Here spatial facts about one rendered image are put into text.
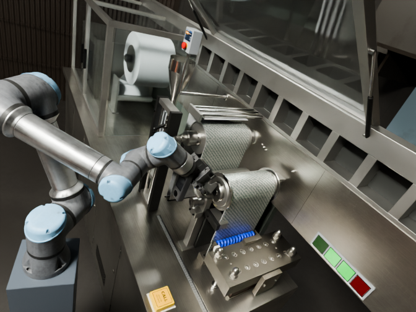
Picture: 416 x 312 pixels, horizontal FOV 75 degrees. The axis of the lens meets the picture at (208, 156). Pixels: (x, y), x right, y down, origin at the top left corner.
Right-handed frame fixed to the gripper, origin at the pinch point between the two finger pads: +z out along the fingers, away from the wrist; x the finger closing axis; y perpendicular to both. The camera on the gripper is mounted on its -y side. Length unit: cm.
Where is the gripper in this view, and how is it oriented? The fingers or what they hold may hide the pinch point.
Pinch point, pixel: (207, 192)
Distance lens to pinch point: 104.6
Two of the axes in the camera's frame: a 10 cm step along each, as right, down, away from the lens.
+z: 4.6, 4.7, 7.5
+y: 7.5, -6.7, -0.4
